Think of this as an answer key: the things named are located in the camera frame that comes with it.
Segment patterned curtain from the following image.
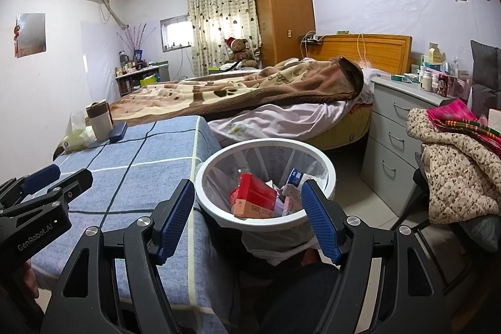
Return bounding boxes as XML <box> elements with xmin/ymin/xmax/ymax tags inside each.
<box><xmin>186</xmin><ymin>0</ymin><xmax>262</xmax><ymax>76</ymax></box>

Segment wrapped air conditioner pipe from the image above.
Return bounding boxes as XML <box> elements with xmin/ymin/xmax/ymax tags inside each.
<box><xmin>96</xmin><ymin>0</ymin><xmax>130</xmax><ymax>27</ymax></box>

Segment brown and white tumbler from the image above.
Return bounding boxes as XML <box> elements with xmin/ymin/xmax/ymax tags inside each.
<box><xmin>86</xmin><ymin>99</ymin><xmax>114</xmax><ymax>142</ymax></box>

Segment red medicine box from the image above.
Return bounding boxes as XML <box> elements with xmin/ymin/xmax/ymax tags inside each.
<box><xmin>230</xmin><ymin>173</ymin><xmax>278</xmax><ymax>219</ymax></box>

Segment small window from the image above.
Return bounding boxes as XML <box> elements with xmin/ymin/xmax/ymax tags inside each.
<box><xmin>160</xmin><ymin>16</ymin><xmax>193</xmax><ymax>53</ymax></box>

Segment grey drawer cabinet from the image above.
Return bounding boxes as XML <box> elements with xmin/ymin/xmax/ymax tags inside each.
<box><xmin>360</xmin><ymin>75</ymin><xmax>470</xmax><ymax>215</ymax></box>

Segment blue and white packet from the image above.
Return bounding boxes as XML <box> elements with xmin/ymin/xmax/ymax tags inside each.
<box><xmin>284</xmin><ymin>168</ymin><xmax>310</xmax><ymax>188</ymax></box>

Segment wooden wardrobe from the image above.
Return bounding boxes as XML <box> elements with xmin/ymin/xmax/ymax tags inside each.
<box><xmin>251</xmin><ymin>0</ymin><xmax>317</xmax><ymax>66</ymax></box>

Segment cluttered desk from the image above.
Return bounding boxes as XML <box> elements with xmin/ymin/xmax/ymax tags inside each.
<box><xmin>115</xmin><ymin>62</ymin><xmax>171</xmax><ymax>98</ymax></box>

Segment brown printed blanket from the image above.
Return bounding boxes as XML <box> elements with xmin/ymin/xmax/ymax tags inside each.
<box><xmin>107</xmin><ymin>58</ymin><xmax>364</xmax><ymax>127</ymax></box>

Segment group of medicine boxes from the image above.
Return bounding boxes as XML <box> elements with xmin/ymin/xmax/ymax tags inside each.
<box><xmin>391</xmin><ymin>42</ymin><xmax>472</xmax><ymax>98</ymax></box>

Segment teddy bear with red hat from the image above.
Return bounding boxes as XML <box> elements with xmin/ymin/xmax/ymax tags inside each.
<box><xmin>224</xmin><ymin>37</ymin><xmax>259</xmax><ymax>69</ymax></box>

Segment red plaid cloth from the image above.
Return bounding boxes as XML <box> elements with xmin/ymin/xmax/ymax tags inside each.
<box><xmin>426</xmin><ymin>99</ymin><xmax>501</xmax><ymax>158</ymax></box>

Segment grey cushion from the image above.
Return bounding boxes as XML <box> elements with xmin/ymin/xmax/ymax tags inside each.
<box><xmin>470</xmin><ymin>40</ymin><xmax>501</xmax><ymax>119</ymax></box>

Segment white round waste bin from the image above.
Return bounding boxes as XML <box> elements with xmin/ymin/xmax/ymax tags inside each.
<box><xmin>194</xmin><ymin>138</ymin><xmax>337</xmax><ymax>264</ymax></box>

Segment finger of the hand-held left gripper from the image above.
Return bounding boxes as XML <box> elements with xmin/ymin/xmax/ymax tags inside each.
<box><xmin>0</xmin><ymin>164</ymin><xmax>61</xmax><ymax>202</ymax></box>
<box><xmin>21</xmin><ymin>168</ymin><xmax>94</xmax><ymax>211</ymax></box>

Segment person's left hand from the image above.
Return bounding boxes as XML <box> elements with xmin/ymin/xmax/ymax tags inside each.
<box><xmin>23</xmin><ymin>259</ymin><xmax>40</xmax><ymax>292</ymax></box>

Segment shiny foil wall sheet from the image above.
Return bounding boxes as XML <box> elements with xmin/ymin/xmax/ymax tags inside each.
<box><xmin>15</xmin><ymin>13</ymin><xmax>47</xmax><ymax>58</ymax></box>

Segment dark blue glasses case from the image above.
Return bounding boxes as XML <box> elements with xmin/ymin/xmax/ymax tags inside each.
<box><xmin>108</xmin><ymin>121</ymin><xmax>128</xmax><ymax>144</ymax></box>

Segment white charging cable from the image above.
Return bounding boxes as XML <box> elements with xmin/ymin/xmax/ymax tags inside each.
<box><xmin>358</xmin><ymin>33</ymin><xmax>369</xmax><ymax>64</ymax></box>

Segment yellow tissue pack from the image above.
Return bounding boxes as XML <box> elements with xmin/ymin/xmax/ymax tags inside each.
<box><xmin>60</xmin><ymin>111</ymin><xmax>96</xmax><ymax>152</ymax></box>

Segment blue plaid tablecloth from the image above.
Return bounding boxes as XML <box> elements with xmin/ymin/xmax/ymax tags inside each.
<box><xmin>29</xmin><ymin>115</ymin><xmax>243</xmax><ymax>323</ymax></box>

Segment black chair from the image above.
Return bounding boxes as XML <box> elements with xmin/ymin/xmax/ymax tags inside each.
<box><xmin>413</xmin><ymin>146</ymin><xmax>501</xmax><ymax>280</ymax></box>

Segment pink bed sheet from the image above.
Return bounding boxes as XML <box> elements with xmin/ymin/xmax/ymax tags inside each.
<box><xmin>207</xmin><ymin>68</ymin><xmax>376</xmax><ymax>147</ymax></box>

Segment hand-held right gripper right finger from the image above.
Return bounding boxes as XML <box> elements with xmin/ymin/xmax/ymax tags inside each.
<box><xmin>301</xmin><ymin>179</ymin><xmax>447</xmax><ymax>334</ymax></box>

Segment wooden headboard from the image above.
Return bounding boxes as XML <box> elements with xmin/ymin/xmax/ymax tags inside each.
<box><xmin>305</xmin><ymin>33</ymin><xmax>413</xmax><ymax>75</ymax></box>

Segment floral quilted jacket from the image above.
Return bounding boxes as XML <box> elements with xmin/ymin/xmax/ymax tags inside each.
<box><xmin>405</xmin><ymin>107</ymin><xmax>501</xmax><ymax>225</ymax></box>

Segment vase of purple branches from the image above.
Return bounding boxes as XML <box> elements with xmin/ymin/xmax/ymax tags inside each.
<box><xmin>117</xmin><ymin>23</ymin><xmax>157</xmax><ymax>61</ymax></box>

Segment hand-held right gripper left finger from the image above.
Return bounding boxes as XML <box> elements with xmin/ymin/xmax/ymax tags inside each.
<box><xmin>51</xmin><ymin>178</ymin><xmax>195</xmax><ymax>334</ymax></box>

